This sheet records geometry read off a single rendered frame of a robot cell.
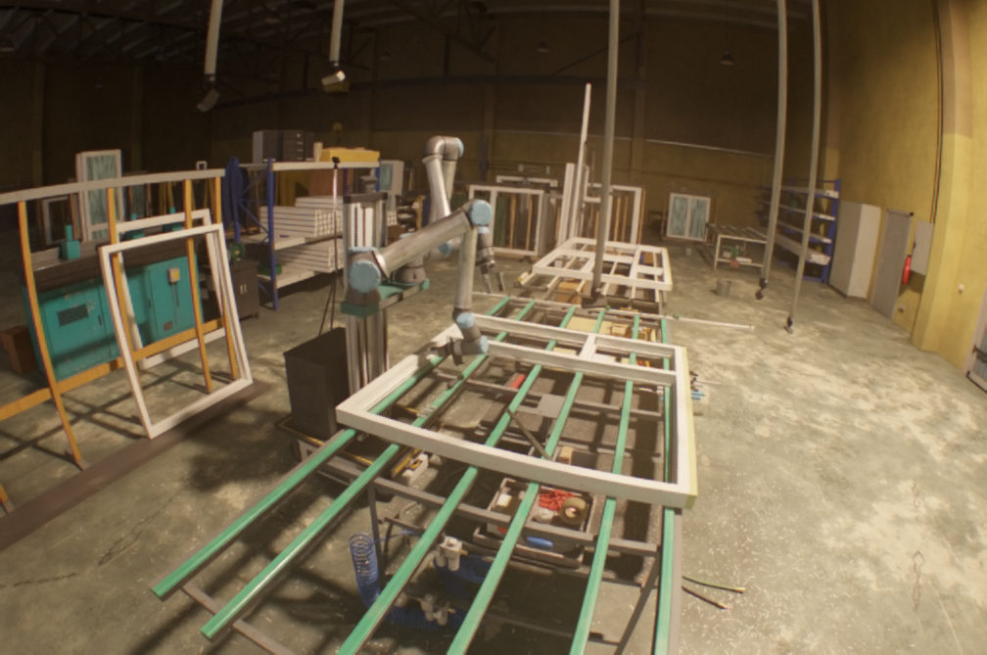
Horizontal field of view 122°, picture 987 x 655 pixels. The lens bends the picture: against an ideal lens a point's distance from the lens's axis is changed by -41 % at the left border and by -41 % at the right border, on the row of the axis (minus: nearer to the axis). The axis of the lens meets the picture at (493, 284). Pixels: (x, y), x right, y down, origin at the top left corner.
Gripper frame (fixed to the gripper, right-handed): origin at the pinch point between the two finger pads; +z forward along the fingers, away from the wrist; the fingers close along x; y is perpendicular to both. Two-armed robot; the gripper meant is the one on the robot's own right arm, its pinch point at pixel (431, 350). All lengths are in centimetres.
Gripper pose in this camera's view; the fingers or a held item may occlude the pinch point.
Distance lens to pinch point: 252.0
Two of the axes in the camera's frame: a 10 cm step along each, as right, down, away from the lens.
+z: -8.8, 1.6, 4.4
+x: -4.1, 1.7, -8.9
